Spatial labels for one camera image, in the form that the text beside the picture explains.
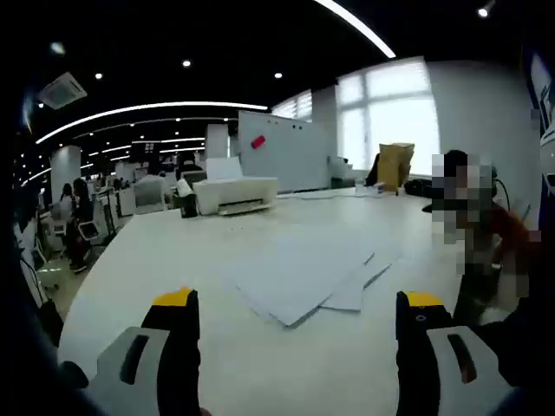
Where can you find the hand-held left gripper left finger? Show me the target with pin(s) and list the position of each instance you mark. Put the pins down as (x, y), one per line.
(173, 372)

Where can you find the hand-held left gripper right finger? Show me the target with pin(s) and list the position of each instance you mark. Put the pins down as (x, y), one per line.
(416, 372)

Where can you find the stack of white printing papers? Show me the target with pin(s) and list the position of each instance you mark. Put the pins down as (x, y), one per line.
(299, 273)

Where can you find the black cup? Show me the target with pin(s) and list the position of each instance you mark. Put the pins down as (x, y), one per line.
(189, 208)

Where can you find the black bag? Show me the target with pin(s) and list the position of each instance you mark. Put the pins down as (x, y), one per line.
(418, 188)

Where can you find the white paper roll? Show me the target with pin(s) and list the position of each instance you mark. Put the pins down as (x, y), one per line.
(184, 188)

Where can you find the white desktop printer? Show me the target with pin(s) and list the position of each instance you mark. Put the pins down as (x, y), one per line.
(234, 190)

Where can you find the dark cloth beside cardboard box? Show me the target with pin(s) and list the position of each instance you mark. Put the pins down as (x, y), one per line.
(373, 173)

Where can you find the brown cardboard box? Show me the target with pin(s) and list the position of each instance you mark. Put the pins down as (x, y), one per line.
(394, 167)

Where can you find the white paper in printer tray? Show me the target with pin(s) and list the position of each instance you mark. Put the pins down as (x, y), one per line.
(223, 169)

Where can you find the red whiteboard eraser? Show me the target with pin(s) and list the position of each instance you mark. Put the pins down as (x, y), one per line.
(258, 141)

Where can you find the white rolling whiteboard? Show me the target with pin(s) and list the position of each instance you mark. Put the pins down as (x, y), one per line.
(295, 156)

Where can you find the large bright window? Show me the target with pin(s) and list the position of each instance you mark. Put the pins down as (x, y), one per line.
(390, 117)

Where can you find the ceiling air conditioner unit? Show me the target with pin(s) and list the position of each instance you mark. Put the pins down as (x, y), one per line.
(63, 90)

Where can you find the blue wall display board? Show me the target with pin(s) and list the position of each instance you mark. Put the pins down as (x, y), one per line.
(539, 78)

